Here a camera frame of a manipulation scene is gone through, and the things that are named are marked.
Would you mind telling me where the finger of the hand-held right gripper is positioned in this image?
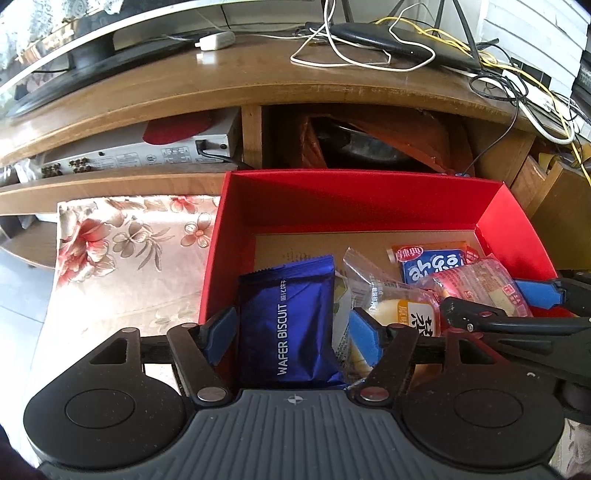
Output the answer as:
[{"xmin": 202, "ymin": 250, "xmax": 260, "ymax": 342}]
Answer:
[
  {"xmin": 440, "ymin": 296, "xmax": 591, "ymax": 334},
  {"xmin": 514, "ymin": 271, "xmax": 591, "ymax": 319}
]

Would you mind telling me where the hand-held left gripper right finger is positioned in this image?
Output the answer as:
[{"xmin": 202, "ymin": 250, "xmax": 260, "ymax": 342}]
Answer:
[{"xmin": 348, "ymin": 308, "xmax": 485, "ymax": 408}]

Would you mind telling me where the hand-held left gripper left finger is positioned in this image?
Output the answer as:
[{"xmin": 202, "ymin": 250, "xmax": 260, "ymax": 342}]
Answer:
[{"xmin": 85, "ymin": 305, "xmax": 239, "ymax": 408}]

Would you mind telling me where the clear red striped cake packet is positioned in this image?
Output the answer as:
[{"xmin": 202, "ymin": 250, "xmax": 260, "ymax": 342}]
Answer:
[{"xmin": 418, "ymin": 257, "xmax": 534, "ymax": 319}]

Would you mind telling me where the clear packet with yellow bun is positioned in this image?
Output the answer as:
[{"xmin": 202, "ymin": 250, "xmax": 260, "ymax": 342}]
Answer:
[{"xmin": 332, "ymin": 247, "xmax": 444, "ymax": 388}]

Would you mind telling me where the blue and white snack packet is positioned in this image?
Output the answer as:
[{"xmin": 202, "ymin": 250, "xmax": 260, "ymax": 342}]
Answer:
[{"xmin": 387, "ymin": 242, "xmax": 478, "ymax": 287}]

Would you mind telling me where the blue wafer biscuit packet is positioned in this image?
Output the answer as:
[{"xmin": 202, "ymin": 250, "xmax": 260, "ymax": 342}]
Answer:
[{"xmin": 238, "ymin": 255, "xmax": 347, "ymax": 388}]

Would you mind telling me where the red cardboard box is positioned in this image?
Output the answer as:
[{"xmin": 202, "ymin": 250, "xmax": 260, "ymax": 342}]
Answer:
[{"xmin": 198, "ymin": 168, "xmax": 559, "ymax": 388}]

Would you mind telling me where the floral tablecloth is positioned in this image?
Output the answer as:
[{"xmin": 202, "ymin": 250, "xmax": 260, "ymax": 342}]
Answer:
[{"xmin": 23, "ymin": 195, "xmax": 222, "ymax": 407}]

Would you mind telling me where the orange bag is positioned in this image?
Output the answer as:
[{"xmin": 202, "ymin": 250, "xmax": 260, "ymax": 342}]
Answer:
[{"xmin": 298, "ymin": 108, "xmax": 476, "ymax": 174}]

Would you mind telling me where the silver disc player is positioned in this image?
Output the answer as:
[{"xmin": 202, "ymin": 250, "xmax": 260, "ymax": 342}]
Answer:
[{"xmin": 41, "ymin": 115, "xmax": 241, "ymax": 176}]

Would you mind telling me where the white power strip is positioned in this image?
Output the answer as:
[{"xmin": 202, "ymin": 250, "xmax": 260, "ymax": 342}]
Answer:
[{"xmin": 501, "ymin": 68, "xmax": 557, "ymax": 112}]

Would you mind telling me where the wooden television cabinet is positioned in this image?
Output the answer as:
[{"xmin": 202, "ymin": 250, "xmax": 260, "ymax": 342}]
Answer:
[{"xmin": 0, "ymin": 28, "xmax": 541, "ymax": 268}]

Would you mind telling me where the black router with antennas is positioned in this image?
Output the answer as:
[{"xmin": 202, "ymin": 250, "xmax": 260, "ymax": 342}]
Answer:
[{"xmin": 305, "ymin": 0, "xmax": 483, "ymax": 72}]

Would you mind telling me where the white power adapter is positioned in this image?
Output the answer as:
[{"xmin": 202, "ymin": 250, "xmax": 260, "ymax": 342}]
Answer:
[{"xmin": 195, "ymin": 31, "xmax": 235, "ymax": 51}]

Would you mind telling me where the flat screen television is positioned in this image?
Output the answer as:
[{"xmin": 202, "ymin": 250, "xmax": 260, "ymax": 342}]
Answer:
[{"xmin": 0, "ymin": 0, "xmax": 227, "ymax": 120}]

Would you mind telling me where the yellow cable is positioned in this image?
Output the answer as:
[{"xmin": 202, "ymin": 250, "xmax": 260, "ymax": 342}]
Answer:
[{"xmin": 376, "ymin": 16, "xmax": 591, "ymax": 172}]

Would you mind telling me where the white cable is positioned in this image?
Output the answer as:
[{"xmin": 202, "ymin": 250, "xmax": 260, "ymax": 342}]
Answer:
[{"xmin": 290, "ymin": 0, "xmax": 437, "ymax": 72}]

